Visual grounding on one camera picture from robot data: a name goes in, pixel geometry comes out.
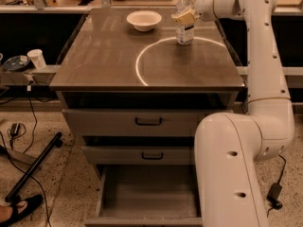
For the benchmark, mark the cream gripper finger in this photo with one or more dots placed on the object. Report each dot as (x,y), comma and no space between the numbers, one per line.
(185,17)

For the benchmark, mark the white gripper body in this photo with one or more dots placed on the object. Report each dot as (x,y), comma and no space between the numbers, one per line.
(204,4)

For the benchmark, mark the clear plastic water bottle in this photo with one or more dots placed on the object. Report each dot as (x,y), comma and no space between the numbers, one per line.
(184,33)

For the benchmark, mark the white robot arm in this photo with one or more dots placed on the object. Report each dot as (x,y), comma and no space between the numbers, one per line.
(227,144)

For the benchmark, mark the grey drawer cabinet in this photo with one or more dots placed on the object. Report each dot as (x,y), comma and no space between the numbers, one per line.
(111,65)

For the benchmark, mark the top drawer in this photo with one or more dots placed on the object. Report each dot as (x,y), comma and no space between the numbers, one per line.
(144,123)

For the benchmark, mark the middle drawer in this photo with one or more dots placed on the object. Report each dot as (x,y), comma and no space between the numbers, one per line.
(139,155)

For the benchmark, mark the open bottom drawer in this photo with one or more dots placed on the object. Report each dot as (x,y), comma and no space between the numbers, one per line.
(147,196)

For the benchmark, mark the white bowl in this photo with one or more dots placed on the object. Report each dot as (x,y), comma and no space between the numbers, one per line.
(144,20)

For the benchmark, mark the white paper cup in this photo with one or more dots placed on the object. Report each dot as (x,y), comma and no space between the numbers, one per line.
(37,58)

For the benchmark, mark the dark blue bowl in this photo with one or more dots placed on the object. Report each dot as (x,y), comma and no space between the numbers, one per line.
(16,63)

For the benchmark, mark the black pole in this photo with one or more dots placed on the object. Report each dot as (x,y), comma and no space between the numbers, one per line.
(13,193)

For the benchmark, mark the black power adapter right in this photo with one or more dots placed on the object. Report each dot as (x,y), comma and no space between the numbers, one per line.
(273,195)

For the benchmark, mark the black power adapter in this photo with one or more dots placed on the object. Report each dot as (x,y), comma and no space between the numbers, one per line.
(273,195)
(15,127)

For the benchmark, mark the black power adapter left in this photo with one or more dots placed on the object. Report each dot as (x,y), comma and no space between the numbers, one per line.
(15,127)

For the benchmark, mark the black shoe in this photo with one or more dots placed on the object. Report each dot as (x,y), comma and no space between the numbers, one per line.
(12,213)

